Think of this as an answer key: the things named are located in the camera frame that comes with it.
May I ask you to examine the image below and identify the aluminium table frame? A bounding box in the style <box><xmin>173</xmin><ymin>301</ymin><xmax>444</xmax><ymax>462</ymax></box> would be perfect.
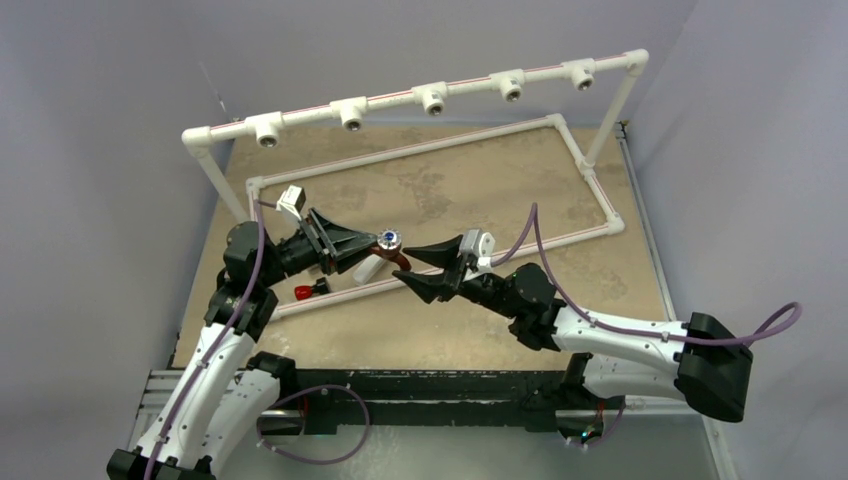
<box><xmin>125</xmin><ymin>119</ymin><xmax>740</xmax><ymax>480</ymax></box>

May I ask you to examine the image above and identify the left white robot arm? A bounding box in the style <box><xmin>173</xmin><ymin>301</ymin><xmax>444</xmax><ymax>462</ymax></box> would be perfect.
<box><xmin>106</xmin><ymin>209</ymin><xmax>378</xmax><ymax>479</ymax></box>

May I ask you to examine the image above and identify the white PVC pipe frame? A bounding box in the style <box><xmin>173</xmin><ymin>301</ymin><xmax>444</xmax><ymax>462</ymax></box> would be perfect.
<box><xmin>181</xmin><ymin>48</ymin><xmax>651</xmax><ymax>325</ymax></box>

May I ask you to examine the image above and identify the brown faucet with chrome cap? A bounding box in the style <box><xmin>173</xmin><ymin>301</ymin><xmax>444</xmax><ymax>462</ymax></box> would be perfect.
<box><xmin>370</xmin><ymin>229</ymin><xmax>406</xmax><ymax>267</ymax></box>

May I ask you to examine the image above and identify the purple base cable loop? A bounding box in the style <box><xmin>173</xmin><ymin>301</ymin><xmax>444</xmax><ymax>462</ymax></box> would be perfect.
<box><xmin>255</xmin><ymin>384</ymin><xmax>370</xmax><ymax>466</ymax></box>

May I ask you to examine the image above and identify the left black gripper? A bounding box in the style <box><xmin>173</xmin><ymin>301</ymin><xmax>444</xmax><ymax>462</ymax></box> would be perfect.
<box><xmin>258</xmin><ymin>208</ymin><xmax>377</xmax><ymax>288</ymax></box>

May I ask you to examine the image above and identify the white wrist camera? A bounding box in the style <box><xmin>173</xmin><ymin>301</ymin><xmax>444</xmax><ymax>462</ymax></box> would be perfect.
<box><xmin>275</xmin><ymin>185</ymin><xmax>306</xmax><ymax>228</ymax></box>
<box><xmin>459</xmin><ymin>228</ymin><xmax>496</xmax><ymax>272</ymax></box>

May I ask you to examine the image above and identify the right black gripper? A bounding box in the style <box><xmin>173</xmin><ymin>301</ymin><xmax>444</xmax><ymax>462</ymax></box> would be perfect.
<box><xmin>393</xmin><ymin>235</ymin><xmax>520</xmax><ymax>319</ymax></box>

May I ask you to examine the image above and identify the red and black faucet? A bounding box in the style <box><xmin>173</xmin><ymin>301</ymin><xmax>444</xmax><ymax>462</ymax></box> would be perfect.
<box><xmin>293</xmin><ymin>277</ymin><xmax>332</xmax><ymax>301</ymax></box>

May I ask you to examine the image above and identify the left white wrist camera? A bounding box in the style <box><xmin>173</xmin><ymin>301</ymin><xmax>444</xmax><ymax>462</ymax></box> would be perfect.
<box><xmin>275</xmin><ymin>185</ymin><xmax>306</xmax><ymax>228</ymax></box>

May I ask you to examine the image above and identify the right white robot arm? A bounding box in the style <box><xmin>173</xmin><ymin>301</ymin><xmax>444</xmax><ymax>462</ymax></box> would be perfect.
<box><xmin>393</xmin><ymin>236</ymin><xmax>753</xmax><ymax>423</ymax></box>

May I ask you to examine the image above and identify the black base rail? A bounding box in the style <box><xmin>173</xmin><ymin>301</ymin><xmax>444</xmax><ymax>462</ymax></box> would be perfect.
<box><xmin>254</xmin><ymin>367</ymin><xmax>627</xmax><ymax>439</ymax></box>

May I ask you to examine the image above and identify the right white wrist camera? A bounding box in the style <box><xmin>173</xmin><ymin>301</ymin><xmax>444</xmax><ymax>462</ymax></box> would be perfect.
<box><xmin>459</xmin><ymin>228</ymin><xmax>496</xmax><ymax>272</ymax></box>

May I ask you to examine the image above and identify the white plastic pipe piece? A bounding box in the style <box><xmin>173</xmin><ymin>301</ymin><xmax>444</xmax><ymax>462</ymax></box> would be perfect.
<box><xmin>352</xmin><ymin>255</ymin><xmax>386</xmax><ymax>286</ymax></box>

